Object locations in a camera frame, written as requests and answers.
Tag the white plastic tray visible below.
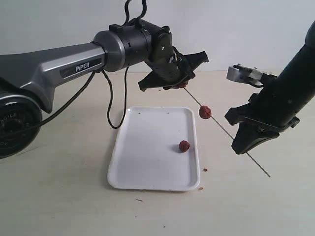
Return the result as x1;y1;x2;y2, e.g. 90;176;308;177
107;107;200;192

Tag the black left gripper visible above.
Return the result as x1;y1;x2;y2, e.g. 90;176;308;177
138;47;209;92

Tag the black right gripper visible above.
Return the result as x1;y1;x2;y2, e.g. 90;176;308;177
224;93;300;154

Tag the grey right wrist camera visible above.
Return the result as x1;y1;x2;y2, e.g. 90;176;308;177
226;64;277;88

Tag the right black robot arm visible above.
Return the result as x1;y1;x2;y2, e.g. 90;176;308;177
225;25;315;154

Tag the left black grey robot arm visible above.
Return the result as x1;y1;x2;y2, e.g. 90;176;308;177
0;18;208;159

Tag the thin metal skewer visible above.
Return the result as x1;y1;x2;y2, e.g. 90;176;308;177
184;88;271;178

